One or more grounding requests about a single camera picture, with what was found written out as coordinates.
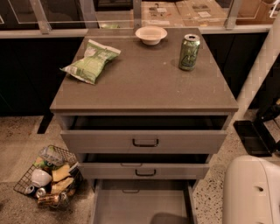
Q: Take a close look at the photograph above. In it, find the grey middle drawer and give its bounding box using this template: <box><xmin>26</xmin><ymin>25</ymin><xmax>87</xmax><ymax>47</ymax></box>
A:
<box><xmin>79</xmin><ymin>154</ymin><xmax>209</xmax><ymax>179</ymax></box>

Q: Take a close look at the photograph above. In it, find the white bowl in basket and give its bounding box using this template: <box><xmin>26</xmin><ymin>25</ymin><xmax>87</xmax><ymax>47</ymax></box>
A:
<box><xmin>31</xmin><ymin>169</ymin><xmax>52</xmax><ymax>187</ymax></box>

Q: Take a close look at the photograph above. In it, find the blue can in basket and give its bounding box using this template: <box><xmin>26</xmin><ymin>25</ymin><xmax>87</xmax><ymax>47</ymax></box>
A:
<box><xmin>24</xmin><ymin>185</ymin><xmax>36</xmax><ymax>195</ymax></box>

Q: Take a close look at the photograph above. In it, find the black tray on floor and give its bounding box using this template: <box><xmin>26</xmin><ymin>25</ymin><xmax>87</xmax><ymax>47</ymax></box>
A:
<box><xmin>234</xmin><ymin>119</ymin><xmax>279</xmax><ymax>157</ymax></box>

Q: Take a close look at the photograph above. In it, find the silver can in basket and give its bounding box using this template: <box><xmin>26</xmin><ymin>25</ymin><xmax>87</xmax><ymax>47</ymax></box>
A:
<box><xmin>35</xmin><ymin>187</ymin><xmax>46</xmax><ymax>199</ymax></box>

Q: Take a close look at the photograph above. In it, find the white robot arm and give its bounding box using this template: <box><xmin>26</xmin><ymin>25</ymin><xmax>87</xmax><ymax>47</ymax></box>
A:
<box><xmin>222</xmin><ymin>156</ymin><xmax>280</xmax><ymax>224</ymax></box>

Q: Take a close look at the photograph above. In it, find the white post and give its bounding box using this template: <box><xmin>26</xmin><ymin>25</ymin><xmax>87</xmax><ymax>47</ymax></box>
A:
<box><xmin>234</xmin><ymin>15</ymin><xmax>280</xmax><ymax>120</ymax></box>

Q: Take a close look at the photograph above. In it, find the cardboard box behind glass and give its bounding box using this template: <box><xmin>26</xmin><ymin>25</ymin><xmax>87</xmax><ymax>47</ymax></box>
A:
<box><xmin>141</xmin><ymin>0</ymin><xmax>228</xmax><ymax>27</ymax></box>

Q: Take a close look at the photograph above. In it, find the green soda can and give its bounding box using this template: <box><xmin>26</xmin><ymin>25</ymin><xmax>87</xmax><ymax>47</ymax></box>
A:
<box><xmin>178</xmin><ymin>33</ymin><xmax>200</xmax><ymax>71</ymax></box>

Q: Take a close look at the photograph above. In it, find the grey drawer cabinet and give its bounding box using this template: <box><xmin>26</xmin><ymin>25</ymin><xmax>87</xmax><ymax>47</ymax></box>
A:
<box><xmin>49</xmin><ymin>27</ymin><xmax>240</xmax><ymax>224</ymax></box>

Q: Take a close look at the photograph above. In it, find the clear plastic bottle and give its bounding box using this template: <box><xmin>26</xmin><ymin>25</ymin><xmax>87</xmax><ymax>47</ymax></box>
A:
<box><xmin>38</xmin><ymin>145</ymin><xmax>64</xmax><ymax>166</ymax></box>

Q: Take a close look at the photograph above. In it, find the green chip bag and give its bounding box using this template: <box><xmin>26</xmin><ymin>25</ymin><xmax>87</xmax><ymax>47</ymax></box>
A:
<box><xmin>61</xmin><ymin>39</ymin><xmax>121</xmax><ymax>85</ymax></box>

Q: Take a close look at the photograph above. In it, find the yellow sponge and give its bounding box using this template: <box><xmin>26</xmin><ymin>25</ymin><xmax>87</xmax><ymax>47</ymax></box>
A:
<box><xmin>52</xmin><ymin>164</ymin><xmax>70</xmax><ymax>182</ymax></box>

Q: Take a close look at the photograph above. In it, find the white bowl on cabinet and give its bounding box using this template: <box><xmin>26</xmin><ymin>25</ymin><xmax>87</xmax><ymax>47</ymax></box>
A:
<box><xmin>136</xmin><ymin>26</ymin><xmax>167</xmax><ymax>46</ymax></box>

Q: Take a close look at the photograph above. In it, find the black wire basket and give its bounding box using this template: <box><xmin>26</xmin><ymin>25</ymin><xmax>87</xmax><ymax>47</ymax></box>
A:
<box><xmin>13</xmin><ymin>145</ymin><xmax>82</xmax><ymax>209</ymax></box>

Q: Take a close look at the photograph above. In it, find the grey top drawer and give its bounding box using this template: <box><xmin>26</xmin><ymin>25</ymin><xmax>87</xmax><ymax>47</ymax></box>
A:
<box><xmin>61</xmin><ymin>115</ymin><xmax>227</xmax><ymax>154</ymax></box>

